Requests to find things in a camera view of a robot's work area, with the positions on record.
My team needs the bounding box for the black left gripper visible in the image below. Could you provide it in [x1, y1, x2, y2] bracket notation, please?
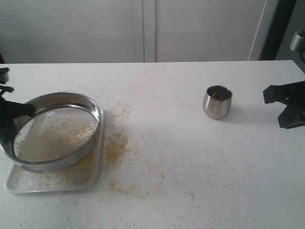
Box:
[0, 67, 36, 143]

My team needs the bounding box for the round stainless steel sieve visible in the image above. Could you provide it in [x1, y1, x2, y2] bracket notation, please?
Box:
[0, 92, 103, 173]

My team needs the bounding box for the stainless steel cup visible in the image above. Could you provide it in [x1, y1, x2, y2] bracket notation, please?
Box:
[203, 85, 233, 120]

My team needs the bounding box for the white coarse grain pile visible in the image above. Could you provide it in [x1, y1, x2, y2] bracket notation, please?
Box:
[14, 122, 97, 162]

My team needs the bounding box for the yellow millet pile on tray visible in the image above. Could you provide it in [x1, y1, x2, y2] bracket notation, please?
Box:
[39, 153, 95, 186]

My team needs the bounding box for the white square plastic tray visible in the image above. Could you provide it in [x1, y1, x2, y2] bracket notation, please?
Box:
[4, 108, 102, 194]

